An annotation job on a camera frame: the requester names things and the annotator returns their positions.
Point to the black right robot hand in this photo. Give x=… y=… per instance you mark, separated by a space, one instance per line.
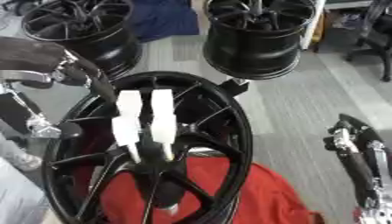
x=360 y=169

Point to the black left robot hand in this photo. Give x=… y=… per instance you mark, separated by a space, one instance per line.
x=30 y=54

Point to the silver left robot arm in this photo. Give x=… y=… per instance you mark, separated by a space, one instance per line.
x=18 y=186

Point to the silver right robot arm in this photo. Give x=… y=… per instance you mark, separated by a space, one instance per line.
x=375 y=215

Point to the black wheel rim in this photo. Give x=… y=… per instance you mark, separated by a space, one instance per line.
x=97 y=43
x=250 y=49

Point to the black spoked wheel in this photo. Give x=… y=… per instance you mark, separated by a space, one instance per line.
x=224 y=145

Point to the black office chair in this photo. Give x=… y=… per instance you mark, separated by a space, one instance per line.
x=377 y=38

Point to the white desk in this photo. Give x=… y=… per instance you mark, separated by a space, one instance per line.
x=314 y=29

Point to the black wheel stand bracket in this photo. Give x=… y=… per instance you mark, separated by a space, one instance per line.
x=235 y=86

